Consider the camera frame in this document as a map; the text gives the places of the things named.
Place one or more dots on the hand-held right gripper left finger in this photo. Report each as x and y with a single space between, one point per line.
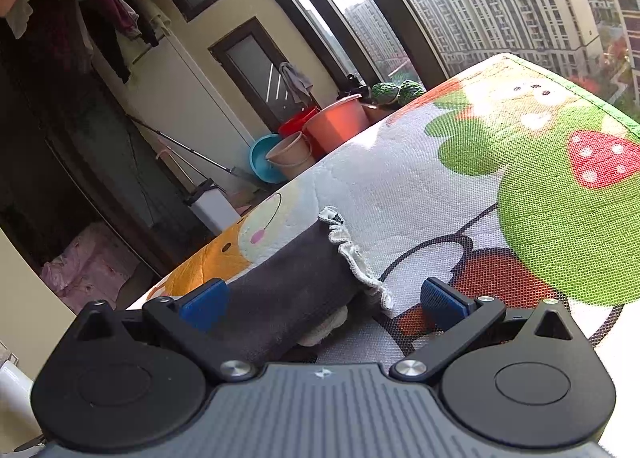
202 308

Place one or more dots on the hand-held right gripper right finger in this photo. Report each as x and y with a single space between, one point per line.
442 305

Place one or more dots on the dark grey frilled garment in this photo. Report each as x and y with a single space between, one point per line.
290 278

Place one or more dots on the white mop bucket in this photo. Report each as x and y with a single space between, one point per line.
215 213

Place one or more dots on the pink broom head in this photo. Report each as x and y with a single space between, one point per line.
244 208

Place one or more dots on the pink bedding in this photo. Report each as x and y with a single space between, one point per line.
90 263

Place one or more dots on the cartoon printed mat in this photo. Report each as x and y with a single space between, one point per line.
400 177

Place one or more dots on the blue plastic basin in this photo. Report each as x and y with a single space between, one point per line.
260 162

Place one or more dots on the beige plastic bucket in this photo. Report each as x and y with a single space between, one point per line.
290 157

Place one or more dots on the red plastic bucket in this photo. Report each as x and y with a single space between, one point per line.
295 122

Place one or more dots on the salmon pink plastic bucket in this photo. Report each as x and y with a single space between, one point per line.
335 125

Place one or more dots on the small black object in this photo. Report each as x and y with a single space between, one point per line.
354 83

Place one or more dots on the grey hanging towel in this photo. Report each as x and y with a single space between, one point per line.
297 82

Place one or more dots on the tall dark framed frosted window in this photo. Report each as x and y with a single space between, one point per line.
255 67

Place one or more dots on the black hanging garment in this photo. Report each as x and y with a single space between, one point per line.
117 52

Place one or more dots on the cream hanging garment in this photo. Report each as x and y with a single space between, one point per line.
161 12

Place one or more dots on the maroon hanging garment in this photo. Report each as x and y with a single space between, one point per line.
117 10

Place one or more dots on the white hanging cloth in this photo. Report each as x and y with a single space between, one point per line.
20 17

